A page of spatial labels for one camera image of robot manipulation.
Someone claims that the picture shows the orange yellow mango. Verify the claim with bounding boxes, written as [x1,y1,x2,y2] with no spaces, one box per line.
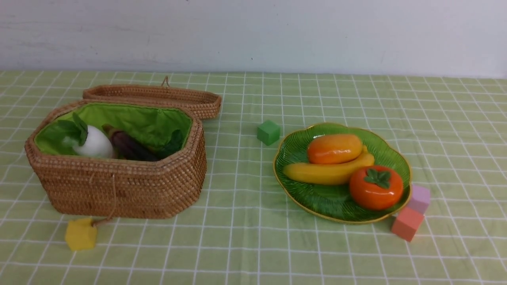
[307,134,363,164]

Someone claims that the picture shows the yellow banana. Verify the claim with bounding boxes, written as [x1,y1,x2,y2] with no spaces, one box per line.
[282,146,375,186]

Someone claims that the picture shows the purple eggplant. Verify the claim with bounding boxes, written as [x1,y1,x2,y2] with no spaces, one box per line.
[102,124,160,161]

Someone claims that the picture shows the orange persimmon with green leaf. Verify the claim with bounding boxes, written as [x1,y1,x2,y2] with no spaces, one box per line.
[348,165,404,211]

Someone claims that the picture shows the white radish with green leaves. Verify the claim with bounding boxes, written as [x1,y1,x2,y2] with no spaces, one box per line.
[54,113,114,159]

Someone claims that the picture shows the orange carrot with green leaves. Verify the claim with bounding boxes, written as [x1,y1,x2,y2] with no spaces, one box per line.
[156,129,185,159]

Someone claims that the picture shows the green foam cube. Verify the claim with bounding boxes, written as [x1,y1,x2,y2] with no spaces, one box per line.
[257,120,281,146]

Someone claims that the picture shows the woven wicker basket lid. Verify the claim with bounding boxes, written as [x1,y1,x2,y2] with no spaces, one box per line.
[83,76,222,119]

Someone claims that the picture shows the green checked tablecloth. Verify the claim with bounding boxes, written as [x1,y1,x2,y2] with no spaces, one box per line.
[0,70,507,285]

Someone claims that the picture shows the green leaf-shaped glass plate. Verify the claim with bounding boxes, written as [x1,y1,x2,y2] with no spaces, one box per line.
[273,122,412,225]

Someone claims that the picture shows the woven wicker basket green lining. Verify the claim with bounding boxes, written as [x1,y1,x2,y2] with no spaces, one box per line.
[25,99,208,220]

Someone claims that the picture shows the salmon foam cube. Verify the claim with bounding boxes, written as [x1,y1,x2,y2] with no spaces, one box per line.
[391,207,424,242]

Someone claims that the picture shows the pink foam cube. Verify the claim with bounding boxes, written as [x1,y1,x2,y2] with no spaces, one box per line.
[407,184,431,215]

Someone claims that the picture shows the yellow foam cube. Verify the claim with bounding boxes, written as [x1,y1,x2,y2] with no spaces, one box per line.
[65,218,97,251]

